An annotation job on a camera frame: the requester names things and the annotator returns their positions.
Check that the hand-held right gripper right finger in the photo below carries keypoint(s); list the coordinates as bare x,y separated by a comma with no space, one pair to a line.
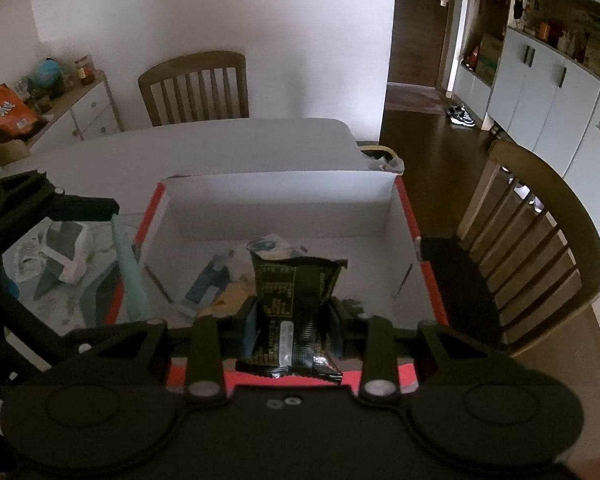
337,332

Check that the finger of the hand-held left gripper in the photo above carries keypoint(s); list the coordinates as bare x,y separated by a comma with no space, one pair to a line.
100,209
10,330

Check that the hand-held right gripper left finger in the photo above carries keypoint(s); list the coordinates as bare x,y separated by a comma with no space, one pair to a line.
247,332

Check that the dark green wrapper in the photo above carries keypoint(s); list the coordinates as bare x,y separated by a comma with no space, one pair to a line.
290,310

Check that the blue packet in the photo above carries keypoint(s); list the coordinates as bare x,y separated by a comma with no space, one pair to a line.
207,280

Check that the light teal packet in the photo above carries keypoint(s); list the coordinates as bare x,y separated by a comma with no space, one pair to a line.
130,270

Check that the clear blueberry print wrapper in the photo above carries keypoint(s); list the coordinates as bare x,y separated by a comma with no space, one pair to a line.
265,245

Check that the red cardboard box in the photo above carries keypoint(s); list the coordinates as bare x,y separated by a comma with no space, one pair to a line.
280,200

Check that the white wrapper with black text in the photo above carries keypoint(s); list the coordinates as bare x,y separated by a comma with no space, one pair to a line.
25,260

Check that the dark green white bag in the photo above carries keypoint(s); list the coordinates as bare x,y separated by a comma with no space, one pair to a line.
67,250

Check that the white sideboard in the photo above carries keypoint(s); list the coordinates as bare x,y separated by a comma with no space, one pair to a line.
92,110

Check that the orange package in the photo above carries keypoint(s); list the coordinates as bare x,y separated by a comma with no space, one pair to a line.
7,107

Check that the glass jar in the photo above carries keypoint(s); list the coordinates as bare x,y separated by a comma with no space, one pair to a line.
85,70

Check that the blue globe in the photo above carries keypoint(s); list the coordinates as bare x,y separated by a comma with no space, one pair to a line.
47,75

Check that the wooden chair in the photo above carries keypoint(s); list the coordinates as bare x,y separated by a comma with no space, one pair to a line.
375,147
587,240
190,67

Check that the white plastic bag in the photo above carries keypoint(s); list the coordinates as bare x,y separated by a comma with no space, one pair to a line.
387,164

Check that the door mat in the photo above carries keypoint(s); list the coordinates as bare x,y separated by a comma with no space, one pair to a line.
410,100

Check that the dark sneaker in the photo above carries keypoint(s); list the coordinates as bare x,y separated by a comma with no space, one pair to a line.
467,120
456,111

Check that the brown wooden door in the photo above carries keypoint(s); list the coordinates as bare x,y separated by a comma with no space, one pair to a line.
415,35

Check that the white cabinet unit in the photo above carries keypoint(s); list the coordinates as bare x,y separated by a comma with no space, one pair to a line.
540,90

